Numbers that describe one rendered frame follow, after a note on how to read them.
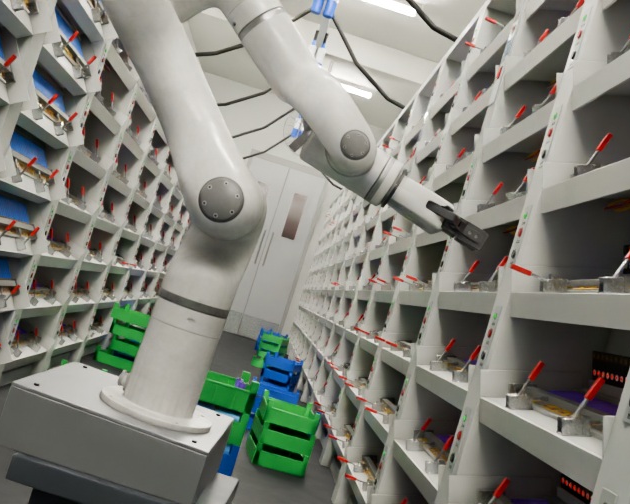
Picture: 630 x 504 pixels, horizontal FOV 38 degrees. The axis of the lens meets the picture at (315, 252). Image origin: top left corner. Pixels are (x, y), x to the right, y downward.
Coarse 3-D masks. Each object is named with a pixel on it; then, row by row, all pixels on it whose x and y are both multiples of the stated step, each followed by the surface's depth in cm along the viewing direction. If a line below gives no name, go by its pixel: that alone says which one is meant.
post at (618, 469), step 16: (624, 400) 104; (624, 432) 101; (608, 448) 104; (624, 448) 100; (608, 464) 103; (624, 464) 99; (608, 480) 102; (624, 480) 98; (592, 496) 104; (624, 496) 96
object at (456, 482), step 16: (464, 480) 164; (480, 480) 164; (496, 480) 164; (512, 480) 165; (528, 480) 165; (544, 480) 165; (448, 496) 164; (464, 496) 164; (480, 496) 162; (496, 496) 148; (512, 496) 164; (528, 496) 165; (544, 496) 162; (560, 496) 160; (576, 496) 154
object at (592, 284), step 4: (568, 280) 156; (572, 280) 154; (576, 280) 152; (580, 280) 150; (584, 280) 148; (588, 280) 147; (592, 280) 145; (596, 280) 143; (572, 284) 154; (576, 284) 152; (580, 284) 150; (584, 284) 148; (588, 284) 147; (592, 284) 145; (596, 284) 143; (568, 288) 156; (572, 288) 154; (576, 288) 147; (580, 288) 145; (584, 288) 144; (588, 288) 142; (592, 288) 140; (596, 288) 138
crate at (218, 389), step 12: (204, 384) 217; (216, 384) 218; (228, 384) 238; (252, 384) 220; (204, 396) 217; (216, 396) 218; (228, 396) 218; (240, 396) 219; (252, 396) 220; (228, 408) 218; (240, 408) 219
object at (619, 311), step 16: (512, 272) 166; (544, 272) 166; (560, 272) 167; (576, 272) 167; (592, 272) 167; (608, 272) 167; (512, 288) 166; (528, 288) 166; (512, 304) 165; (528, 304) 155; (544, 304) 146; (560, 304) 138; (576, 304) 131; (592, 304) 125; (608, 304) 119; (624, 304) 113; (544, 320) 146; (560, 320) 138; (576, 320) 131; (592, 320) 124; (608, 320) 119; (624, 320) 113
